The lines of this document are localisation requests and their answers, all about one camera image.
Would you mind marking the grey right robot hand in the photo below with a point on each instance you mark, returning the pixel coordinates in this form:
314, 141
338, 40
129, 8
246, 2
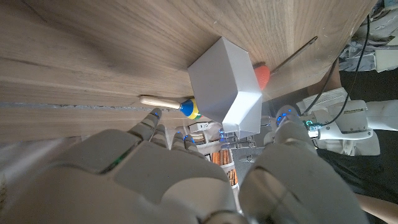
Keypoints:
161, 174

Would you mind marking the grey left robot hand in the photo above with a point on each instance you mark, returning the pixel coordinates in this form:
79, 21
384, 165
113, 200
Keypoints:
245, 141

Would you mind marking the white milk carton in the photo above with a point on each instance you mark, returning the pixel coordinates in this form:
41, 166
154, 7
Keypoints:
220, 81

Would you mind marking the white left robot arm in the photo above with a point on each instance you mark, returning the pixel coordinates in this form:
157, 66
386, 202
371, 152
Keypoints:
345, 121

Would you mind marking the person's bare forearm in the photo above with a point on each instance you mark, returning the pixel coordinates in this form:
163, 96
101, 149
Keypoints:
379, 207

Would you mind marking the red toy strawberry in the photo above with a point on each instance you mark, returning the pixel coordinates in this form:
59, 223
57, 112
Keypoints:
262, 76

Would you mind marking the striped wooden maraca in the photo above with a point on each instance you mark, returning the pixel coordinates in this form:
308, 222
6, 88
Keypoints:
161, 102

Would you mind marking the printed bookshelf backdrop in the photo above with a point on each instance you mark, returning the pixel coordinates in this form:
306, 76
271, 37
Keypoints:
224, 157

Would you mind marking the white power strip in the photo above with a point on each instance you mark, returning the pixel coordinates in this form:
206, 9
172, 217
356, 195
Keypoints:
199, 127

